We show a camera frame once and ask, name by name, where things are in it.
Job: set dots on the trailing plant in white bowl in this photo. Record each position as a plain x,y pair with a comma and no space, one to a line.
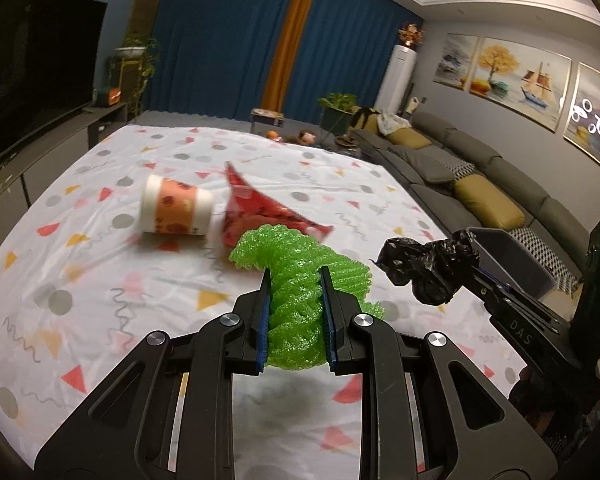
135,52

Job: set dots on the dark television cabinet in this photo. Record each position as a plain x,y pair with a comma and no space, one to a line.
55,150

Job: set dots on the dark coffee table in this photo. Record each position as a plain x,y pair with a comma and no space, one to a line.
330,149

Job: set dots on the potted plant in green pot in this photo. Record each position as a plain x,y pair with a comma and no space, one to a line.
336,110

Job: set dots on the wooden plant stand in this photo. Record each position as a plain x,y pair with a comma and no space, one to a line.
130,85

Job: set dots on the green foam net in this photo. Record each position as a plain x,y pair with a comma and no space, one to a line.
295,285

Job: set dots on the orange curtain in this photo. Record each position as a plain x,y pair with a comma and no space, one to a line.
292,40

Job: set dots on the framed purple painting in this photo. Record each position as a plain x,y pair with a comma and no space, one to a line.
595,120

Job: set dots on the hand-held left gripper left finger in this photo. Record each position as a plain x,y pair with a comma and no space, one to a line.
261,330

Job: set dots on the white standing air conditioner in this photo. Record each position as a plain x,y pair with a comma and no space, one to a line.
396,80

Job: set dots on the grey sectional sofa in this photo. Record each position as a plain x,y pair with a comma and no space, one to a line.
440,130

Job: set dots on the grey pillow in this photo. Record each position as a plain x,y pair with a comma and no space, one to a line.
425,167

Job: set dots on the small orange box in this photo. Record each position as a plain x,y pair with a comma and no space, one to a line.
109,97

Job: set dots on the grey plastic bin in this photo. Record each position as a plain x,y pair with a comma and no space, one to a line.
525,260

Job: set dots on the small framed seascape painting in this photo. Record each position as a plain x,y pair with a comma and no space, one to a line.
455,62

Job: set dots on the large houndstooth cushion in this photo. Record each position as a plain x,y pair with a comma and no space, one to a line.
550,255

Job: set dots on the printed white tablecloth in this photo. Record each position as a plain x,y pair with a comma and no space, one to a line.
130,260

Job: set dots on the round-headed figurine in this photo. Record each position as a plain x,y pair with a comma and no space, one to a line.
308,138

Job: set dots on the small mustard cushion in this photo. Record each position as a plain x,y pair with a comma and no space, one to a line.
407,139

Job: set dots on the small houndstooth cushion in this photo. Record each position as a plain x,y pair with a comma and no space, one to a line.
464,166

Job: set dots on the white cloth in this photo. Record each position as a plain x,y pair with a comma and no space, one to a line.
394,122

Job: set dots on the red snack packet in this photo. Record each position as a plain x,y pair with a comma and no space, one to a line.
252,210

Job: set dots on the orange figurine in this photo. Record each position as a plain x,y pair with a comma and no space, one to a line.
273,135

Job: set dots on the wide framed sailboat painting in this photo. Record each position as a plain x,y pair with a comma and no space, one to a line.
520,82

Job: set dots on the black television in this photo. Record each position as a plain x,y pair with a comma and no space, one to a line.
30,70

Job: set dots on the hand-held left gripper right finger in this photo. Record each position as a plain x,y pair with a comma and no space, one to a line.
330,330

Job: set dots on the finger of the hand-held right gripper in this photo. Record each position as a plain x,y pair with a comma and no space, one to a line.
490,285

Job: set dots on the red patterned paper cup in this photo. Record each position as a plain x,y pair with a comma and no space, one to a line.
177,207

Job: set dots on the blue curtain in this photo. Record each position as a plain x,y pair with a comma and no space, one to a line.
355,40
215,45

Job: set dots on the large mustard cushion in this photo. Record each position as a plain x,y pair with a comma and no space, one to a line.
490,202

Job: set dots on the black plastic bag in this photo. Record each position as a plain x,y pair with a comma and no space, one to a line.
440,270

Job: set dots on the red flower decoration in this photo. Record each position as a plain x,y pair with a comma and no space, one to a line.
411,35

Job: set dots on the brown wooden wall panel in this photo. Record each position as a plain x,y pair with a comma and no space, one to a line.
152,5

